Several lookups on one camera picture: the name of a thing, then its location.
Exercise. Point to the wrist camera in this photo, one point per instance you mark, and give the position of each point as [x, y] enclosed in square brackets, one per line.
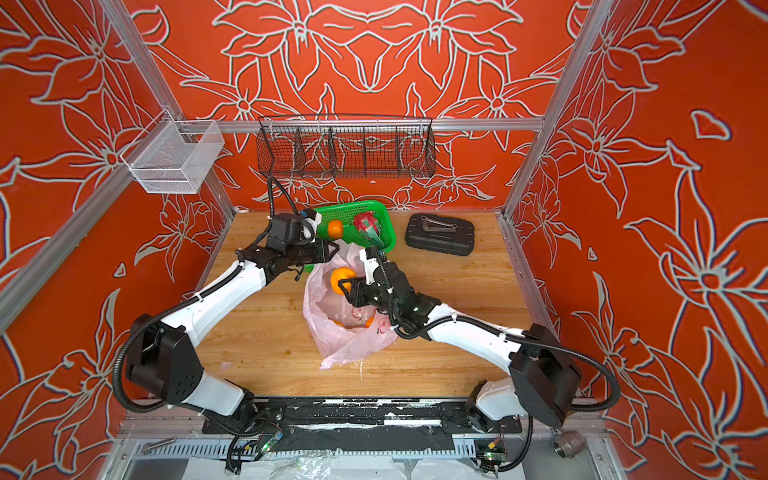
[370, 261]
[289, 229]

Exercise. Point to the pink plastic bag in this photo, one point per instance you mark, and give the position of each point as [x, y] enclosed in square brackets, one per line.
[336, 327]

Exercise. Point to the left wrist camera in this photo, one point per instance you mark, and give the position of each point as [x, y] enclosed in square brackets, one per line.
[289, 229]

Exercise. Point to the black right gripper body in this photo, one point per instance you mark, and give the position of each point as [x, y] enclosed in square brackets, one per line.
[365, 295]

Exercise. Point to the white wire wall basket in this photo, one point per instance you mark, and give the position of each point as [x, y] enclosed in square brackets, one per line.
[167, 158]

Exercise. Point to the black plastic tool case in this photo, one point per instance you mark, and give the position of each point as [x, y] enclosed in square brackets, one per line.
[441, 234]

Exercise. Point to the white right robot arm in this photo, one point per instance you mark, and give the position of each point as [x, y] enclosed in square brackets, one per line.
[542, 376]

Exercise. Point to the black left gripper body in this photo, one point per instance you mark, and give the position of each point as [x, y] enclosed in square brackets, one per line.
[309, 252]

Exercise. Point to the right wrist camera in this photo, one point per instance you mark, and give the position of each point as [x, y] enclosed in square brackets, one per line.
[370, 261]

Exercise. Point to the clear plastic wrap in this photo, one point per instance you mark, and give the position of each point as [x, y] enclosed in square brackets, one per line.
[312, 467]

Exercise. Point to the green plastic basket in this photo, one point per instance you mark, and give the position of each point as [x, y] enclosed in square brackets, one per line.
[346, 214]

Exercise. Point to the black wire wall basket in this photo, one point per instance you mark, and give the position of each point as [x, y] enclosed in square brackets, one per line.
[346, 147]

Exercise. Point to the metal pipe fitting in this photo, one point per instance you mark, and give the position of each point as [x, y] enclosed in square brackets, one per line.
[568, 444]

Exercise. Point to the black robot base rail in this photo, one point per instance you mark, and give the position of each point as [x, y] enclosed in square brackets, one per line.
[405, 427]

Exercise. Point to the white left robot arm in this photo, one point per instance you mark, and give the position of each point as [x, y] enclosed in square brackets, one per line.
[158, 364]

